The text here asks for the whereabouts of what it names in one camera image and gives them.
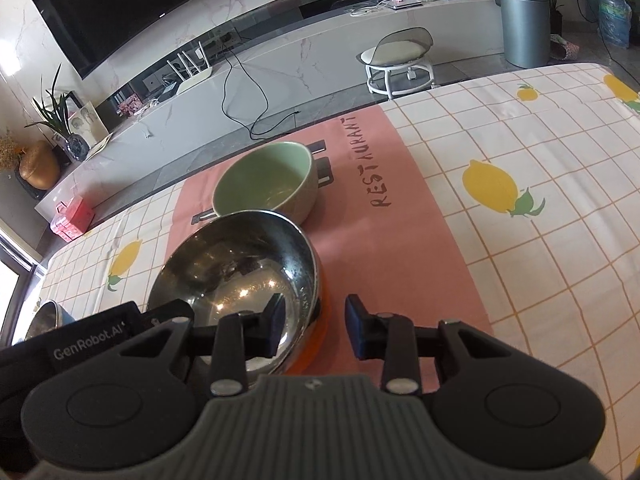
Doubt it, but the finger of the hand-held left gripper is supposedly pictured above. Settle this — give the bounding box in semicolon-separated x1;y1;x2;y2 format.
141;299;196;330

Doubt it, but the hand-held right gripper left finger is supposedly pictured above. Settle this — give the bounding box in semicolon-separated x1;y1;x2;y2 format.
117;292;288;396

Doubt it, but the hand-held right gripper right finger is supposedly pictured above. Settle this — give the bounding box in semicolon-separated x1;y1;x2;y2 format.
344;294;506;395

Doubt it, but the orange steel bowl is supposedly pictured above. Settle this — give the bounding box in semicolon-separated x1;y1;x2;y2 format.
146;210;328;376

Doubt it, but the green ceramic bowl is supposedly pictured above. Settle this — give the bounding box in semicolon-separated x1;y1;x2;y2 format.
211;141;319;226

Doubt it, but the blue steel bowl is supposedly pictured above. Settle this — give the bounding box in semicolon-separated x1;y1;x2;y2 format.
24;300;76;346

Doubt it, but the pink printed table mat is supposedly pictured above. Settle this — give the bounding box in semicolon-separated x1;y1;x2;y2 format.
170;102;496;376

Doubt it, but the glass sliding door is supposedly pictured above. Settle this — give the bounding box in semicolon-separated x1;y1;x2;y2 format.
0;225;48;346

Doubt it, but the pink storage box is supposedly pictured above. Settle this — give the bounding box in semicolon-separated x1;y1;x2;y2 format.
50;196;96;239

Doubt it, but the flat paper booklet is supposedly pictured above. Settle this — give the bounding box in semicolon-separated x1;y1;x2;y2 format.
85;132;116;156

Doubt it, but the green plant blue vase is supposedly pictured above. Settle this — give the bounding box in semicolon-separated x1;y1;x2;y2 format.
25;65;91;161

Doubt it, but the gold round vase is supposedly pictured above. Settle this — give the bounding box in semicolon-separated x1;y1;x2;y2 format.
19;140;61;191

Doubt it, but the checked lemon tablecloth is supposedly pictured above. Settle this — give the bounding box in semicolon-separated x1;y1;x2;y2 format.
10;62;640;480

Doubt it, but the dried flower bunch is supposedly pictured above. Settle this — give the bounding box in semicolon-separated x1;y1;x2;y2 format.
0;132;26;173

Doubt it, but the white router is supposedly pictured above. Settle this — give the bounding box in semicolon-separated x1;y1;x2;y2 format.
167;42;213;93

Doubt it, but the white marble tv cabinet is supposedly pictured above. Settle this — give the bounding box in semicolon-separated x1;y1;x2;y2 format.
35;0;506;221

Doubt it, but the white low stool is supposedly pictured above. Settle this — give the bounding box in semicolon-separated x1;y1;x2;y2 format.
357;27;436;98

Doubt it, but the black television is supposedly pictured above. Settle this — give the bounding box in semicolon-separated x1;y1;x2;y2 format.
31;0;383;80

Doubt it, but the grey metal trash can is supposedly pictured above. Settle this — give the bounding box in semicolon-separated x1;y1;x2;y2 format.
492;0;551;68

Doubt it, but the blue water bottle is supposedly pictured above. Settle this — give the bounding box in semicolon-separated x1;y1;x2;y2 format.
599;0;632;50

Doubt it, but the portrait photo frame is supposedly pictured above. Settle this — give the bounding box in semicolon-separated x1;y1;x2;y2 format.
70;101;108;143

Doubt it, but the black power cable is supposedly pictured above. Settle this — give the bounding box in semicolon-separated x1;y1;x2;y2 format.
222;47;301;140

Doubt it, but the white cable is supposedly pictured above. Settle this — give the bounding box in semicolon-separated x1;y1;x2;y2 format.
350;2;391;17

